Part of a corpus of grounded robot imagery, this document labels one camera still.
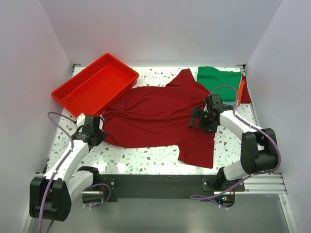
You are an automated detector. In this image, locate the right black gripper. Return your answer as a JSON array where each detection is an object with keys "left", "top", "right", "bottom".
[{"left": 189, "top": 106, "right": 217, "bottom": 133}]

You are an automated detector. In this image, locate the dark red polo shirt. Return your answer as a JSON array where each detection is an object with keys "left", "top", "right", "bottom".
[{"left": 103, "top": 69, "right": 215, "bottom": 168}]

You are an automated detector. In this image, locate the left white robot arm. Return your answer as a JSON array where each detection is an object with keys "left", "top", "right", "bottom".
[{"left": 29, "top": 114, "right": 106, "bottom": 221}]

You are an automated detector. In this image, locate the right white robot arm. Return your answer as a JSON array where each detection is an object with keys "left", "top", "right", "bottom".
[{"left": 190, "top": 94, "right": 280, "bottom": 191}]

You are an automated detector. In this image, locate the folded light blue shirt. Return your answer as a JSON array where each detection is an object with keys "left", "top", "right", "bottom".
[{"left": 224, "top": 101, "right": 239, "bottom": 106}]

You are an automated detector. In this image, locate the red plastic tray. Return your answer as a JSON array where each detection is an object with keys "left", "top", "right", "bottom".
[{"left": 52, "top": 53, "right": 139, "bottom": 117}]

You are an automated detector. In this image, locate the folded green t shirt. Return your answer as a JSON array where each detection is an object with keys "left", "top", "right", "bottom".
[{"left": 197, "top": 67, "right": 242, "bottom": 103}]

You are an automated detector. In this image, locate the folded dark red shirt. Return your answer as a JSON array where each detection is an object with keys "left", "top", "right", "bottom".
[{"left": 241, "top": 76, "right": 252, "bottom": 104}]

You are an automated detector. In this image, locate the folded orange shirt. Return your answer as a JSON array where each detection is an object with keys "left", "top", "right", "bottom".
[{"left": 238, "top": 80, "right": 245, "bottom": 106}]

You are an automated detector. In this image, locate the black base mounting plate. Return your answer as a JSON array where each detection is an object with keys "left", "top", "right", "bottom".
[{"left": 72, "top": 173, "right": 236, "bottom": 208}]

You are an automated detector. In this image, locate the aluminium frame rail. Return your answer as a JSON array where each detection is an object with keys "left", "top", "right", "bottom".
[{"left": 34, "top": 171, "right": 288, "bottom": 195}]

